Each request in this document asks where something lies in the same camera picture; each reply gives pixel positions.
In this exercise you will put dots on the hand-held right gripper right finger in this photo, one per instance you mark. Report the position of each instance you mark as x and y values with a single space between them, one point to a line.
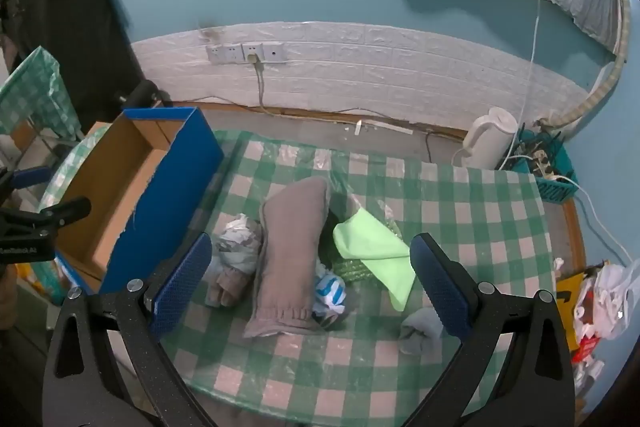
440 287

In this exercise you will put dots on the white plastic bag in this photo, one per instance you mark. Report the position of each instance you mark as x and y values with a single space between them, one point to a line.
610 292

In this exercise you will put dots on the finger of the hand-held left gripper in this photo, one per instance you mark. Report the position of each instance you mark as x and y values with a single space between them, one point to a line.
30 177
65 211

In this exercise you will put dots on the black hanging garment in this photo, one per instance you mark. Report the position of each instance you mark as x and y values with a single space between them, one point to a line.
65 22

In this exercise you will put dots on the black sock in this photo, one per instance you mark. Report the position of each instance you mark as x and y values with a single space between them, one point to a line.
327 224

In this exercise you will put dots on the grey-blue sock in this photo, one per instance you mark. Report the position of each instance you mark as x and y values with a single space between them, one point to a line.
417 332

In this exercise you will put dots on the round green checked tablecloth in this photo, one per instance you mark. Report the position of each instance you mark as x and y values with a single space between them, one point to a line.
62 169

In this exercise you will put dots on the white electric kettle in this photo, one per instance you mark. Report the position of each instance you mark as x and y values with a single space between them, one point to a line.
490 137

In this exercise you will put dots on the teal plastic basket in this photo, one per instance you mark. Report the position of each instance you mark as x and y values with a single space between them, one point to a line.
555 192

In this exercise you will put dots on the grey knit cloth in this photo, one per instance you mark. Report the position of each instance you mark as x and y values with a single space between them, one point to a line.
290 247

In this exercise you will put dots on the yellow bag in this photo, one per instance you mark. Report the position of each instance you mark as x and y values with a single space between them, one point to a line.
567 302

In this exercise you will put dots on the plastic-wrapped blue striped sock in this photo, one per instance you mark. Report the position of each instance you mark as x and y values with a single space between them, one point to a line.
330 292

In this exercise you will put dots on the white grey patterned sock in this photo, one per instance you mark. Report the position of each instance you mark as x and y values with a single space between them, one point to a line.
240 252

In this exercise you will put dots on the white plastic strip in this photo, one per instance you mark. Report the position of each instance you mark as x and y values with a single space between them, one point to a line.
358 127

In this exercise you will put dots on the light green cloth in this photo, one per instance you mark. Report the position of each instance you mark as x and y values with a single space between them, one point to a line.
370 242

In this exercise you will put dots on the green checked plastic sheet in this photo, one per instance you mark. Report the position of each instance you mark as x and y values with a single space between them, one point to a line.
35 92

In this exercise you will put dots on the white power strip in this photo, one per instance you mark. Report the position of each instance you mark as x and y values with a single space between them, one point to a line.
542 164

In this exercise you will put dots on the blue cardboard box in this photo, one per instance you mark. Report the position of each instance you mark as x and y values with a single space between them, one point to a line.
190 167

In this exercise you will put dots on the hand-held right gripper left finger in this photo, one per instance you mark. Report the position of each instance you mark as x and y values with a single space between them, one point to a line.
182 279

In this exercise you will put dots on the pile of plastic wrappers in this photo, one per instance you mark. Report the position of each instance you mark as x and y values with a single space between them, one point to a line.
587 347

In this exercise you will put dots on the white wall socket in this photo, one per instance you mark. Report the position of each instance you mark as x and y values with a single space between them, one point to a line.
252 51
274 51
232 53
216 53

